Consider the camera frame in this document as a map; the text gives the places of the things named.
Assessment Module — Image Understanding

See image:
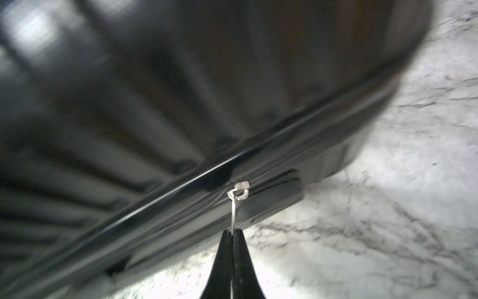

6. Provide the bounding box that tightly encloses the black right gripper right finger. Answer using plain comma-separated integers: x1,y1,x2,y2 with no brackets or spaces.
232,229,266,299

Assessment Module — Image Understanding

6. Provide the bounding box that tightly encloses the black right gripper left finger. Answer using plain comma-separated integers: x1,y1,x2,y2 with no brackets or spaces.
200,230,234,299

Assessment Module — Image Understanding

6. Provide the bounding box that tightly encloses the silver zipper pull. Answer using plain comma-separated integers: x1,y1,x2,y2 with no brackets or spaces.
227,181,250,235

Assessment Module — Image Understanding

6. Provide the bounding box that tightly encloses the black ribbed hard-shell suitcase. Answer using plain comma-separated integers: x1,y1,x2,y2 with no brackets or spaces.
1,1,434,299

